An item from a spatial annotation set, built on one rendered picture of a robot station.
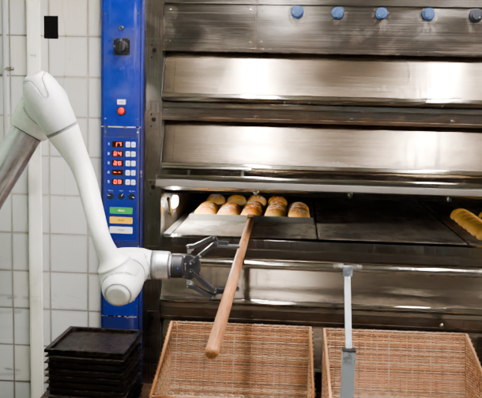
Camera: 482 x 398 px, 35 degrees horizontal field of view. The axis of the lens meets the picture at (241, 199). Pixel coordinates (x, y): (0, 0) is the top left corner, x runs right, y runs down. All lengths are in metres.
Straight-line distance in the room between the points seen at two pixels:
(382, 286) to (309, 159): 0.57
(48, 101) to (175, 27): 0.82
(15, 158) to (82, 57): 0.69
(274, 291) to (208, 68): 0.89
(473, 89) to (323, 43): 0.58
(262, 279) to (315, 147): 0.55
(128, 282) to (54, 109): 0.54
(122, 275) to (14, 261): 1.01
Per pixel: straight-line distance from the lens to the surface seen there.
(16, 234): 3.14
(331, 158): 2.89
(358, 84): 2.89
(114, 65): 2.94
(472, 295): 3.04
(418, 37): 2.94
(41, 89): 2.29
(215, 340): 1.65
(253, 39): 2.92
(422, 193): 2.79
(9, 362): 3.28
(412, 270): 2.60
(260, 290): 2.97
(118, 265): 2.22
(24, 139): 2.45
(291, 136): 2.91
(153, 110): 2.94
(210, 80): 2.90
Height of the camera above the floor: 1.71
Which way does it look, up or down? 7 degrees down
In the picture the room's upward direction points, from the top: 1 degrees clockwise
